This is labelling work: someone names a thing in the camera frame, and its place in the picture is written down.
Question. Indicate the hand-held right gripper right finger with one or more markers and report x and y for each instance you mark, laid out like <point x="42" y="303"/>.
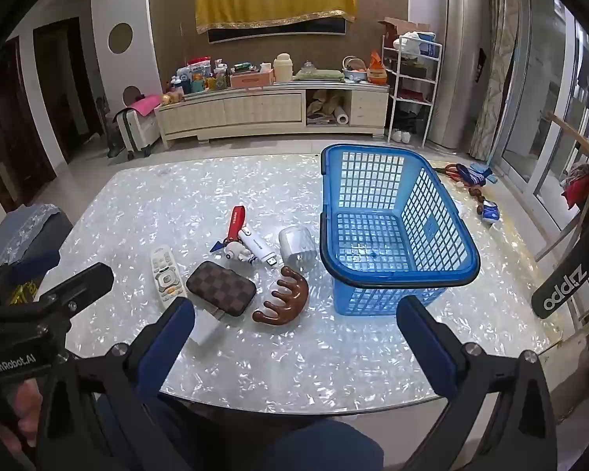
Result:
<point x="429" y="348"/>

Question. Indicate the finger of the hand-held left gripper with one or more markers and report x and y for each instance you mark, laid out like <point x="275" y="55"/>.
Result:
<point x="86" y="280"/>
<point x="34" y="261"/>

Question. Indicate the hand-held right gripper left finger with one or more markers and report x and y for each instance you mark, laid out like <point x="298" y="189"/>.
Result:
<point x="174" y="333"/>

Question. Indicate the white power adapter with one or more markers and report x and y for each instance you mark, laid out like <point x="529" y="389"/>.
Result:
<point x="206" y="328"/>

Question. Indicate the white remote control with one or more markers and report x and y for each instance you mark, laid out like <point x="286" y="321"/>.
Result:
<point x="167" y="279"/>

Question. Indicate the brown checkered case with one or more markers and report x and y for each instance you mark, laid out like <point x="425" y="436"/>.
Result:
<point x="221" y="287"/>

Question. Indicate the white usb dongle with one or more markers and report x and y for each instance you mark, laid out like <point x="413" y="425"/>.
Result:
<point x="255" y="248"/>

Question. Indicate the brown wooden massage comb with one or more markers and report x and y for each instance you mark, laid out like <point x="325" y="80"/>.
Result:
<point x="294" y="299"/>

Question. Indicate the white mini projector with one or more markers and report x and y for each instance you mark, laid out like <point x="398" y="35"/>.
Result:
<point x="294" y="243"/>

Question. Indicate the blue plastic basket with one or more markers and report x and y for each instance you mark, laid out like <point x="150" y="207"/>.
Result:
<point x="373" y="149"/>

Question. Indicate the person's left hand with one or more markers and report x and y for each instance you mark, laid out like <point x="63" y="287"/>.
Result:
<point x="24" y="409"/>

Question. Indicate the grey blue chair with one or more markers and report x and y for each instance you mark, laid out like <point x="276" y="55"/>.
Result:
<point x="29" y="228"/>

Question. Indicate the small blue charm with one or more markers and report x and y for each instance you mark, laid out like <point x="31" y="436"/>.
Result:
<point x="217" y="246"/>

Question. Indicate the blue tissue pack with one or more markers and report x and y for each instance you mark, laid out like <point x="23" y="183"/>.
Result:
<point x="491" y="213"/>

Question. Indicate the person's leg in dark pants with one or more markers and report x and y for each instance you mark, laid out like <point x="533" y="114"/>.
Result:
<point x="275" y="444"/>

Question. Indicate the black punching bag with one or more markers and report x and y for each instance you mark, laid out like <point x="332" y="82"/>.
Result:
<point x="569" y="279"/>

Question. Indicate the white suitcase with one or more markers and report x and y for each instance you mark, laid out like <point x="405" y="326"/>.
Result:
<point x="135" y="132"/>

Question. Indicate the cluster of red dates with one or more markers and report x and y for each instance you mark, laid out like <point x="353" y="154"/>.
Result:
<point x="477" y="191"/>

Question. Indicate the dark wooden door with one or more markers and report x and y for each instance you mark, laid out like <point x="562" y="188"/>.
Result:
<point x="64" y="93"/>

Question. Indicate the blue white striped cloth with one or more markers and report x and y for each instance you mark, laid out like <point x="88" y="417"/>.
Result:
<point x="476" y="174"/>

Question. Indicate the pink folder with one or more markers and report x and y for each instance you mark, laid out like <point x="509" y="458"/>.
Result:
<point x="147" y="104"/>

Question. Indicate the small golden ornament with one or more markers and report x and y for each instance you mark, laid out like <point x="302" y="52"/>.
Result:
<point x="173" y="98"/>

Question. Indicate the pair of white shoes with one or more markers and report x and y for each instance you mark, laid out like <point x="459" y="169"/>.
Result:
<point x="401" y="135"/>

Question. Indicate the red clothing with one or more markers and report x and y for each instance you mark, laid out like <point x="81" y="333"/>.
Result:
<point x="576" y="191"/>

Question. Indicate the assorted bottles and packets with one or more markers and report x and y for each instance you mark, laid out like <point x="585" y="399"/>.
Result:
<point x="201" y="78"/>

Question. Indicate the cream tv cabinet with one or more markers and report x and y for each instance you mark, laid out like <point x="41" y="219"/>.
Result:
<point x="255" y="108"/>

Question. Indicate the white paper towel roll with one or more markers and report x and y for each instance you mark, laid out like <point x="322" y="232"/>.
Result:
<point x="341" y="118"/>

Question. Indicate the white metal shelf rack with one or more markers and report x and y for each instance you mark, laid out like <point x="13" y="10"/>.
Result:
<point x="412" y="101"/>

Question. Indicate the red box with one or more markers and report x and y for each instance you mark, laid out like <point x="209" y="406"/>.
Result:
<point x="413" y="96"/>

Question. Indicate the wooden clothes rack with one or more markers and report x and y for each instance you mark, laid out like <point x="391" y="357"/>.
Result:
<point x="569" y="132"/>

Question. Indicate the pink tissue box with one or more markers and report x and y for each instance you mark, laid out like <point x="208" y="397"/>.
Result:
<point x="250" y="80"/>

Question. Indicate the beige cloth bags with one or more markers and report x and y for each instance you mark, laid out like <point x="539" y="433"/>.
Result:
<point x="324" y="105"/>

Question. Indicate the patterned curtain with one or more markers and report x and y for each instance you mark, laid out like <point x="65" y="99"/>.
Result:
<point x="500" y="83"/>

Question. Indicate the dark gift box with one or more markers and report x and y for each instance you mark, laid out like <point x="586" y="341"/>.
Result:
<point x="412" y="69"/>

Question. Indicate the orange snack bag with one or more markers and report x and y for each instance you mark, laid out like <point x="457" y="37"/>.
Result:
<point x="378" y="71"/>

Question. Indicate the white pot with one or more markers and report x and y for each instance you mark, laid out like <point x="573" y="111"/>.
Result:
<point x="357" y="72"/>

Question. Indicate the cream thermos jug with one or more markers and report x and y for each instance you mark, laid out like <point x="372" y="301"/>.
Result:
<point x="283" y="68"/>

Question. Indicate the glass sliding door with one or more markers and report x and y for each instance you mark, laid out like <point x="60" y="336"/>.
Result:
<point x="545" y="83"/>

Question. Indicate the silver standing air conditioner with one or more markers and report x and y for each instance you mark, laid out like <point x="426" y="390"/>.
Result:
<point x="459" y="59"/>

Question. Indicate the green cushion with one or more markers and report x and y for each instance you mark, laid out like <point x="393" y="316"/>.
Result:
<point x="319" y="75"/>

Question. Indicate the blue white box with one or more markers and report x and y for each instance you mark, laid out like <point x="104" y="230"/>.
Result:
<point x="428" y="45"/>

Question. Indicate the white plastic bag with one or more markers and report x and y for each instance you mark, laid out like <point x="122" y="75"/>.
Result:
<point x="412" y="41"/>

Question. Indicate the cardboard box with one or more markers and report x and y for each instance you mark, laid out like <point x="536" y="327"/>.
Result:
<point x="397" y="27"/>

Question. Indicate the black wall television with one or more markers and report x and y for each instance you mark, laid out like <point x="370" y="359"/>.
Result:
<point x="275" y="32"/>

